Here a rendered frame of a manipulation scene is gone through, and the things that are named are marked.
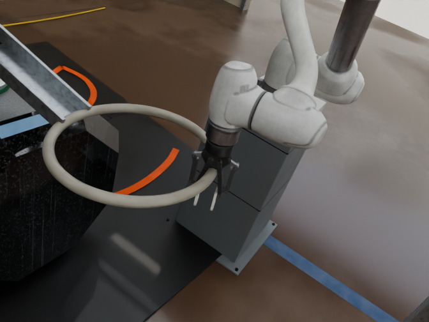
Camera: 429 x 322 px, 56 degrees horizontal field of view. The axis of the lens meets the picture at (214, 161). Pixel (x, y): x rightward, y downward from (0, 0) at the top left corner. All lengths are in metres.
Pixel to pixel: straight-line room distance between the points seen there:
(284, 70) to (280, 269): 1.08
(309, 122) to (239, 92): 0.18
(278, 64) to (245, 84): 0.77
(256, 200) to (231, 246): 0.34
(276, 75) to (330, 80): 0.24
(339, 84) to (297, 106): 0.72
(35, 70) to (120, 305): 1.03
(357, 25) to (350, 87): 0.34
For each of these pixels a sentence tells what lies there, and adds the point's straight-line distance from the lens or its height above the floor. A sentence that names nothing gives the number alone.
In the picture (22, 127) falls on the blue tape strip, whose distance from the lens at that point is 1.41.
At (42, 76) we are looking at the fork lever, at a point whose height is 0.92.
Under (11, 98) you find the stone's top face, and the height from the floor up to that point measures 0.80.
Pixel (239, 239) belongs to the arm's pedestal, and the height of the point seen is 0.17.
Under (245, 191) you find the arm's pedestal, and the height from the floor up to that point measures 0.45.
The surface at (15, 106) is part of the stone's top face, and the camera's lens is 1.46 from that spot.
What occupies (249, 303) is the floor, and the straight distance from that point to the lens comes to 2.05.
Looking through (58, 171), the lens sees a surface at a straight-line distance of 1.05.
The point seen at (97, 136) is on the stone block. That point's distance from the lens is 1.59.
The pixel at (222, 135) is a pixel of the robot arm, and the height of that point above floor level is 1.07.
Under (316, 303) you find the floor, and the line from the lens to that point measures 2.23.
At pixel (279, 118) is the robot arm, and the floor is 1.18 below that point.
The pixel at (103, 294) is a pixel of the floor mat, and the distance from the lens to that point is 1.89.
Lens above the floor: 1.60
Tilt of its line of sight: 36 degrees down
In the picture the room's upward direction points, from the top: 20 degrees clockwise
